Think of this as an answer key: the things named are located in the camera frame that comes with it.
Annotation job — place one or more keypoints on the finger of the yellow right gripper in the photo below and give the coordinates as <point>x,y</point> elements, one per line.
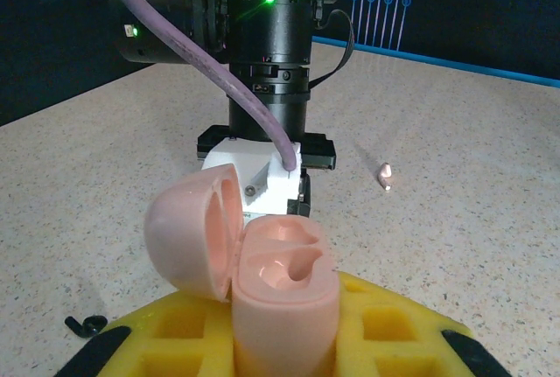
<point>302,202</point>

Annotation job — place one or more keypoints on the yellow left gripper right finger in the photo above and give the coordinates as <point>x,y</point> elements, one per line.
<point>429,337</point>

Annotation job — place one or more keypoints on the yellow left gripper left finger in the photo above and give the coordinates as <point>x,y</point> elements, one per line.
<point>140,324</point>

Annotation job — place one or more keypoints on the pink earbud charging case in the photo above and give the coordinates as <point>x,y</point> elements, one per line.
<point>284,329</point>

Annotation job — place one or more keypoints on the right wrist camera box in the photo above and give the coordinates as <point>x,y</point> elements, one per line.
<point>236,158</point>

